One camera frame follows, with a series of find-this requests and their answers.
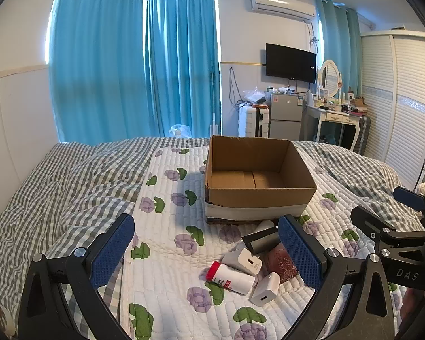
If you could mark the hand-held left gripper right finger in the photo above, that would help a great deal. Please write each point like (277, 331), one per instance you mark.
(299, 255)

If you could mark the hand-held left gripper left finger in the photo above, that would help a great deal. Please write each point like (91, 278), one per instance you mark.
(113, 251)

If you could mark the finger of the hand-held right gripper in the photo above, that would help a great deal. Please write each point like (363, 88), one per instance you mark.
(409, 198)
(370, 224)

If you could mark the dark grey rectangular box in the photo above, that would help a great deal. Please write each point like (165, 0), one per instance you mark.
(260, 241)

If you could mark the white charger adapter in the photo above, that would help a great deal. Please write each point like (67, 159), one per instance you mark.
(265, 290)
(242, 260)

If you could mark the brown cardboard box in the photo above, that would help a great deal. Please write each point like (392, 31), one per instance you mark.
(262, 198)

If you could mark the white bottle with red cap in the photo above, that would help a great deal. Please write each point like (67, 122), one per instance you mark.
(233, 278)

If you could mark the white floral quilted mat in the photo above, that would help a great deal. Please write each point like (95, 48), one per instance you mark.
(173, 226)

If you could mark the grey checked bed sheet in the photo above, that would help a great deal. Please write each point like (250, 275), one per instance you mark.
(74, 184)

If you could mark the dark suitcase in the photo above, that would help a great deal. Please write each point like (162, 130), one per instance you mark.
(364, 131)

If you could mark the white louvred wardrobe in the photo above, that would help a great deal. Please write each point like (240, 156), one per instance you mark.
(400, 106)

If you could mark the white dressing table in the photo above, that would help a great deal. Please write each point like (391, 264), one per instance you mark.
(326, 115)

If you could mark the grey small fridge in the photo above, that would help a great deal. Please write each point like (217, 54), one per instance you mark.
(286, 117)

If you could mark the clear plastic bag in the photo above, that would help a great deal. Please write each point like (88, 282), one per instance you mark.
(180, 131)

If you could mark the white suitcase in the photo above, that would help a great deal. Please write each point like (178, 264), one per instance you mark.
(251, 120)

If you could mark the white oval mirror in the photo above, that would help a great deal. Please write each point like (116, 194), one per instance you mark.
(330, 76)

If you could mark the pile of clear bags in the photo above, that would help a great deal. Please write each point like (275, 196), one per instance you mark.
(254, 96)

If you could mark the narrow blue curtain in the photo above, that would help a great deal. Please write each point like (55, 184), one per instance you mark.
(336, 32)

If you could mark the wide blue curtain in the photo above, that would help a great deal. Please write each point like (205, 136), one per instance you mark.
(95, 60)

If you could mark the white air conditioner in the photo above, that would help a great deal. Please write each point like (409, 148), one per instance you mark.
(281, 5)

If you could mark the black wall television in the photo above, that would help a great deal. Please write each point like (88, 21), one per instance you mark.
(290, 62)

